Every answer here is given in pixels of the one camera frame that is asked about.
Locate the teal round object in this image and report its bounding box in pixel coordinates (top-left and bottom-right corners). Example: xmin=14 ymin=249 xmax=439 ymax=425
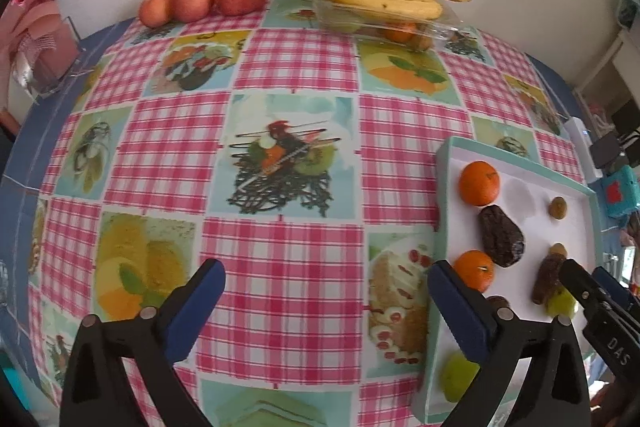
xmin=617 ymin=0 xmax=640 ymax=30

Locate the clear acrylic vase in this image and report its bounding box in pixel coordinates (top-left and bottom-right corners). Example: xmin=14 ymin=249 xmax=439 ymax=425
xmin=10 ymin=16 xmax=96 ymax=98

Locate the white tray with teal rim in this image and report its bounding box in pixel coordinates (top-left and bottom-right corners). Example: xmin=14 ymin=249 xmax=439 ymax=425
xmin=411 ymin=137 xmax=603 ymax=425

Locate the pink checkered tablecloth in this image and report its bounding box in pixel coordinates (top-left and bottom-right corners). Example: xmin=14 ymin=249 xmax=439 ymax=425
xmin=27 ymin=0 xmax=591 ymax=427

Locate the pink flower bouquet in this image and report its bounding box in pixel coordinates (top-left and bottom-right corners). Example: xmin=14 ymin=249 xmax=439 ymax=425
xmin=0 ymin=0 xmax=71 ymax=72

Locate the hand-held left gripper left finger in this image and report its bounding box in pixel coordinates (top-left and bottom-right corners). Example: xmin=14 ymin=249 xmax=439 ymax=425
xmin=59 ymin=258 xmax=227 ymax=427

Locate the orange tangerine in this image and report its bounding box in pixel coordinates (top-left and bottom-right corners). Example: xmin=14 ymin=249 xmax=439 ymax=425
xmin=458 ymin=161 xmax=502 ymax=206
xmin=452 ymin=250 xmax=496 ymax=294
xmin=385 ymin=23 xmax=418 ymax=44

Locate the clear plastic container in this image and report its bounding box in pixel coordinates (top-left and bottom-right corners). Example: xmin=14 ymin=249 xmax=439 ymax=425
xmin=312 ymin=0 xmax=463 ymax=52

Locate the white shelf unit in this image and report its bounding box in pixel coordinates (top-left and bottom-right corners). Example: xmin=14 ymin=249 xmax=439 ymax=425
xmin=572 ymin=29 xmax=640 ymax=108

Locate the teal device with red label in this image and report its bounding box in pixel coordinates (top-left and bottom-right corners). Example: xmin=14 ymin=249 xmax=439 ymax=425
xmin=600 ymin=169 xmax=640 ymax=220

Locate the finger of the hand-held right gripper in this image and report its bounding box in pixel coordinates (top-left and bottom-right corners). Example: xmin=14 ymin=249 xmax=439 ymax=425
xmin=558 ymin=258 xmax=603 ymax=313
xmin=592 ymin=266 xmax=640 ymax=309

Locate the elongated dark brown avocado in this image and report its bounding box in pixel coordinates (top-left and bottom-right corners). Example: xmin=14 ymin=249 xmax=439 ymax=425
xmin=531 ymin=254 xmax=568 ymax=306

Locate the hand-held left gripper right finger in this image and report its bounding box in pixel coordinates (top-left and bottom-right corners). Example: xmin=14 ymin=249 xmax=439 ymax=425
xmin=427 ymin=259 xmax=592 ymax=427

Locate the green mango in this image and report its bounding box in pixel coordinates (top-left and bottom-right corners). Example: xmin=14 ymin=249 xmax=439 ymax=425
xmin=546 ymin=287 xmax=580 ymax=319
xmin=439 ymin=352 xmax=480 ymax=403

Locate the black power adapter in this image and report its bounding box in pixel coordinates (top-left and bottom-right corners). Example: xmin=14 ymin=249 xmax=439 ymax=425
xmin=590 ymin=132 xmax=626 ymax=168

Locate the white power strip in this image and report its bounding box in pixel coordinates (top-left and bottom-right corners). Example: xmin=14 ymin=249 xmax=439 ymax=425
xmin=567 ymin=117 xmax=601 ymax=180

